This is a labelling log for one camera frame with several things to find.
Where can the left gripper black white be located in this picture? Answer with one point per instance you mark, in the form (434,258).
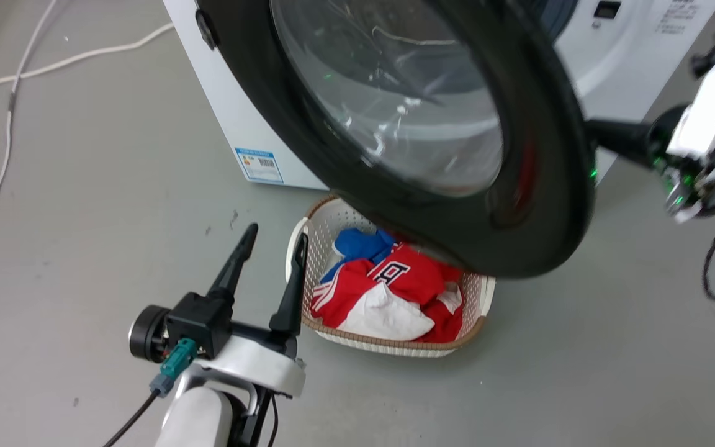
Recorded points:
(208,323)

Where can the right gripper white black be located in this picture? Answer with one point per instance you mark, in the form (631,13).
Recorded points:
(708,105)

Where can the black round washing machine door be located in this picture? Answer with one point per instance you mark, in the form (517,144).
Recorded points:
(540,192)

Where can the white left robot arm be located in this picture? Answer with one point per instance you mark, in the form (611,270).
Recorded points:
(199,413)

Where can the white washing machine body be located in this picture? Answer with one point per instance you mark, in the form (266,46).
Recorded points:
(224,93)

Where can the white laundry basket brown rim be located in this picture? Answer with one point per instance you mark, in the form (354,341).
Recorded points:
(323,233)

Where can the blue garment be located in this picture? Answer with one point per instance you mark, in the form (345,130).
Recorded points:
(357,243)

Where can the blue energy label sticker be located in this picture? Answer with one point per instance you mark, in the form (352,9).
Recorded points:
(259,165)

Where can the white cloth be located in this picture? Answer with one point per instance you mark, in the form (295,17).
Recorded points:
(385,316)

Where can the red white sports jersey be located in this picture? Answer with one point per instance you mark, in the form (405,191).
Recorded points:
(416,276)

